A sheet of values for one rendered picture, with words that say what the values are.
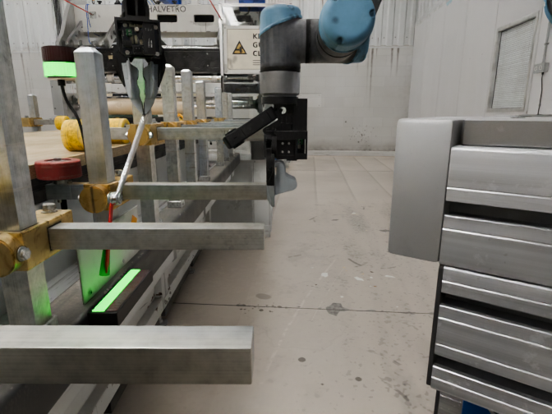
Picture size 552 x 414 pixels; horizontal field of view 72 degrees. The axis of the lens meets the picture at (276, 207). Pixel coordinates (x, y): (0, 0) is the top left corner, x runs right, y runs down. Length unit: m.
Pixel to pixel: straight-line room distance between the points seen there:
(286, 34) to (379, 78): 8.76
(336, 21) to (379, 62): 8.92
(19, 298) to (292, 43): 0.56
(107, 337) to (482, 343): 0.26
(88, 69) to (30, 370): 0.54
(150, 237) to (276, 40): 0.40
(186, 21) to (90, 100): 2.71
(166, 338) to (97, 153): 0.52
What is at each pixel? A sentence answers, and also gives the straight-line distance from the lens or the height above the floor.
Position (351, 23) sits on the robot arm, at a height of 1.12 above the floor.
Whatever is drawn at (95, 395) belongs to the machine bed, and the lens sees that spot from 1.40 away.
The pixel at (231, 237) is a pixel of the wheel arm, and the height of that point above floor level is 0.84.
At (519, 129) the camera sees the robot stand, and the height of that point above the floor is 0.99.
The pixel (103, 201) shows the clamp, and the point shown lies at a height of 0.84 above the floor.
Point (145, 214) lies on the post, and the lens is 1.04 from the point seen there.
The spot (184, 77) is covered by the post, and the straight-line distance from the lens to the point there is 1.49.
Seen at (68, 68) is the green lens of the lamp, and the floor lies 1.07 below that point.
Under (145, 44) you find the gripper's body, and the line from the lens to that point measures 0.72.
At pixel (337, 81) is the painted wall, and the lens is 9.35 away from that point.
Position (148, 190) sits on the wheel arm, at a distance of 0.79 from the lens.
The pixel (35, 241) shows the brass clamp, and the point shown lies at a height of 0.84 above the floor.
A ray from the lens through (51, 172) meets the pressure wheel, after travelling 0.84.
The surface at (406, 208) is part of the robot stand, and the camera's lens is 0.26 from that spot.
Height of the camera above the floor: 1.00
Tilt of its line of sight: 14 degrees down
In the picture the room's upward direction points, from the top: straight up
